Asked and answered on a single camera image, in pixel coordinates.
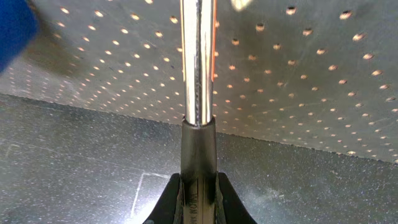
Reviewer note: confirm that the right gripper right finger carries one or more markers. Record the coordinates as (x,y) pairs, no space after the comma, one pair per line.
(231,202)

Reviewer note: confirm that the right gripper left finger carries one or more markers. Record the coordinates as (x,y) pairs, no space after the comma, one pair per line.
(168,202)

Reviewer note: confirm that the hammer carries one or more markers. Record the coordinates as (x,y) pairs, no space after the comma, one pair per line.
(198,93)

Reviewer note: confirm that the black pegboard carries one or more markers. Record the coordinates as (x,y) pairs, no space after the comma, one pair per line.
(280,77)

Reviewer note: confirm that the roll of blue tape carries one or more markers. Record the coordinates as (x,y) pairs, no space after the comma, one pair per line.
(15,28)

